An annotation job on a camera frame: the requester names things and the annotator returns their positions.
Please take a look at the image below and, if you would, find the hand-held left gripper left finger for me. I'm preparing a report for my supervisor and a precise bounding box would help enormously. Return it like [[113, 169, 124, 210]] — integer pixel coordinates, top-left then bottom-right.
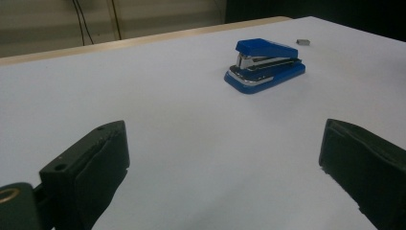
[[38, 120, 131, 230]]

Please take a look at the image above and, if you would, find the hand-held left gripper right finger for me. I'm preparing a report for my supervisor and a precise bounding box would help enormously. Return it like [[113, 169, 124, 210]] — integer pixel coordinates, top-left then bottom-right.
[[318, 118, 406, 230]]

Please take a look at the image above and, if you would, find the blue stapler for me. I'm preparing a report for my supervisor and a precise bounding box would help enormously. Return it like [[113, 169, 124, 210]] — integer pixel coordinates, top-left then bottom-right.
[[223, 37, 306, 96]]

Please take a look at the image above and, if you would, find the black curtain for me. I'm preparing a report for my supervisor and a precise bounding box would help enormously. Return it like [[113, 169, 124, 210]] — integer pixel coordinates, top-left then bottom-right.
[[224, 0, 406, 43]]

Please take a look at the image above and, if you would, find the beige cabinet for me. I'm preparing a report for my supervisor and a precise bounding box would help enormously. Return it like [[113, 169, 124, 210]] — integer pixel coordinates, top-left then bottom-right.
[[0, 0, 228, 59]]

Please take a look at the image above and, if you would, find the black wall cable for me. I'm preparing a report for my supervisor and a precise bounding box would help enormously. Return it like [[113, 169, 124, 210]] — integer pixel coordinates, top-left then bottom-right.
[[72, 0, 96, 46], [110, 0, 124, 41]]

